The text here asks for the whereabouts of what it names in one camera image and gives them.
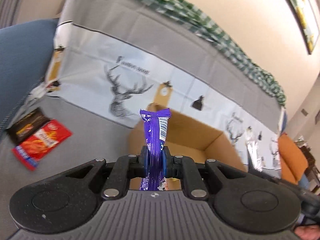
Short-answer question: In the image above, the green checkered cloth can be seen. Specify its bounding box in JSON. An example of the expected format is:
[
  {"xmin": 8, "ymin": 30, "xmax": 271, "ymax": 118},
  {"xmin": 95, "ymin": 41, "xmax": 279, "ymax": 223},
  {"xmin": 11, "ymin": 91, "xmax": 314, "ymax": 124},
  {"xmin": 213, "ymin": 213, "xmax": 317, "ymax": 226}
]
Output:
[{"xmin": 84, "ymin": 0, "xmax": 287, "ymax": 107}]

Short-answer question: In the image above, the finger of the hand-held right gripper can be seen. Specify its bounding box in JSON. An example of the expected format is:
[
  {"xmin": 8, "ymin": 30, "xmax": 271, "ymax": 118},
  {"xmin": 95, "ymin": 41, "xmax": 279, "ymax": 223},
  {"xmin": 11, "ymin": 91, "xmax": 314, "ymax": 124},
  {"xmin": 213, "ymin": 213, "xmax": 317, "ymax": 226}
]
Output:
[{"xmin": 247, "ymin": 166, "xmax": 275, "ymax": 181}]

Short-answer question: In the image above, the dark wooden furniture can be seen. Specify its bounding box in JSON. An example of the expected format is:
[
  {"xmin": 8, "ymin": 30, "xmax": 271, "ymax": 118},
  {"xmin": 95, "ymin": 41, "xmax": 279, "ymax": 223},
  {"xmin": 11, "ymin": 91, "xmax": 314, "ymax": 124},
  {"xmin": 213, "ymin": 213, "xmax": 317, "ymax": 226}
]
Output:
[{"xmin": 297, "ymin": 140, "xmax": 320, "ymax": 194}]

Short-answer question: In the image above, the red spicy snack packet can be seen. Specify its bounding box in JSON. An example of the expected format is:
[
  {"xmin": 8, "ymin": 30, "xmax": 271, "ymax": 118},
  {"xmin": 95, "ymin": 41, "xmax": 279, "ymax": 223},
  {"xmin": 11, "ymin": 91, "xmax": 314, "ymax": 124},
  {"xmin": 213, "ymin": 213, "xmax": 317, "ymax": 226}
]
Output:
[{"xmin": 11, "ymin": 120, "xmax": 73, "ymax": 172}]

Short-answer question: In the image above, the grey curtain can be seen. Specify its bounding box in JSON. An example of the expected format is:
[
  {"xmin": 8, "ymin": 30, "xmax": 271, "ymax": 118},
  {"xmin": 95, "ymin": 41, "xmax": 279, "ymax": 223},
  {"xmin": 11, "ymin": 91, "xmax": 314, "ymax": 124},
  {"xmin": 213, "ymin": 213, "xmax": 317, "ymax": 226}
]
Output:
[{"xmin": 0, "ymin": 0, "xmax": 26, "ymax": 28}]

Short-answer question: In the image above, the grey deer print sofa cover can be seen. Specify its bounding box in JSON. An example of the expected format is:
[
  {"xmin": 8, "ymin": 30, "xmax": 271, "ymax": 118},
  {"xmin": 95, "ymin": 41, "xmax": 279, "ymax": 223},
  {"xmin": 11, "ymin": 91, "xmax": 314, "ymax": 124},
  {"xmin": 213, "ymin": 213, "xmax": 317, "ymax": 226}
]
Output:
[{"xmin": 0, "ymin": 0, "xmax": 288, "ymax": 193}]

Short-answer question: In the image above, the person's right hand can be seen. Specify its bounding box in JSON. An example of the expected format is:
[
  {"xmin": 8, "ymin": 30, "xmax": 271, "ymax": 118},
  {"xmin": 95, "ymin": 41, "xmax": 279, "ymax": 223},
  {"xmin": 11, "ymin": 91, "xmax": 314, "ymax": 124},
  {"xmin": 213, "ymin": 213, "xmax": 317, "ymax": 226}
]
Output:
[{"xmin": 295, "ymin": 225, "xmax": 320, "ymax": 240}]

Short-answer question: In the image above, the framed wall picture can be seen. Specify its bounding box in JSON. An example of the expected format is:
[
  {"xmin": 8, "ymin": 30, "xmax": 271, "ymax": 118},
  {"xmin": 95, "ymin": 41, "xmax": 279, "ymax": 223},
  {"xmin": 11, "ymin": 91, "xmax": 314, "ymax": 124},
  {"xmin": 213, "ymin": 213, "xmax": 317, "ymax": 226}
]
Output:
[{"xmin": 274, "ymin": 0, "xmax": 320, "ymax": 55}]

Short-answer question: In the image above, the cardboard box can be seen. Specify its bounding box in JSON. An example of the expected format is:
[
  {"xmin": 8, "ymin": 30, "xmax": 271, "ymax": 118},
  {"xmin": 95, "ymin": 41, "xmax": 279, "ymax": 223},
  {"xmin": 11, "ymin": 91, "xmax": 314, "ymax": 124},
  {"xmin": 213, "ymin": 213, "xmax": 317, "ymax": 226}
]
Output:
[{"xmin": 128, "ymin": 102, "xmax": 248, "ymax": 191}]

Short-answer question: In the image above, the blue fabric cushion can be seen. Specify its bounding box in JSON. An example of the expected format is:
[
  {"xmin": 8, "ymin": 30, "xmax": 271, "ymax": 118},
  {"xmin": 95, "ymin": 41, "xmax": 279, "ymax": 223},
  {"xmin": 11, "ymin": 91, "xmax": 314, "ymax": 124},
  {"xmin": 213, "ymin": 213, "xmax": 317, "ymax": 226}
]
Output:
[{"xmin": 0, "ymin": 19, "xmax": 59, "ymax": 131}]

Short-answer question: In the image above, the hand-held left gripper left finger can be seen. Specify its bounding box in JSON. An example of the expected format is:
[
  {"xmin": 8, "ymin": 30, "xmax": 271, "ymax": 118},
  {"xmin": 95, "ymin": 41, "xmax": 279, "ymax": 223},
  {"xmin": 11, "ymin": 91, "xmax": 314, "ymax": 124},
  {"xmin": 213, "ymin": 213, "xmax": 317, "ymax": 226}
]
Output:
[{"xmin": 37, "ymin": 146, "xmax": 150, "ymax": 198}]

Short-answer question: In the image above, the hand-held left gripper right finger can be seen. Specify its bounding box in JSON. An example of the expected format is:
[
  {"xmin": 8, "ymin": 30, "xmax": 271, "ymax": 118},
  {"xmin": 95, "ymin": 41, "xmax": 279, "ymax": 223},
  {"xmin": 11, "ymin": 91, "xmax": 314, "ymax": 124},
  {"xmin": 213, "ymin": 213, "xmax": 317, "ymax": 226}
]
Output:
[{"xmin": 161, "ymin": 147, "xmax": 278, "ymax": 199}]

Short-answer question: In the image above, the black snack packet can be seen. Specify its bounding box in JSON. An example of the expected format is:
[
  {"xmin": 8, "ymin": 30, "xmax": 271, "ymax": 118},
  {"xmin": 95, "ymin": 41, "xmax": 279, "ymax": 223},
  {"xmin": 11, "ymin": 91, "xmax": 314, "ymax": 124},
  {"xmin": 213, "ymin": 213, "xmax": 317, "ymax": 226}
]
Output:
[{"xmin": 5, "ymin": 107, "xmax": 52, "ymax": 146}]

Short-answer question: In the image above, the purple snack packet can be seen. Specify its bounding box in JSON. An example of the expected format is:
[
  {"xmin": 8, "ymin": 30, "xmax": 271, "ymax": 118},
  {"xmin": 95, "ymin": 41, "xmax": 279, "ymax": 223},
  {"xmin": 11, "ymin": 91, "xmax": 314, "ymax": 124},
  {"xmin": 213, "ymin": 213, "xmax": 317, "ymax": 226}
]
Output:
[{"xmin": 139, "ymin": 108, "xmax": 172, "ymax": 192}]

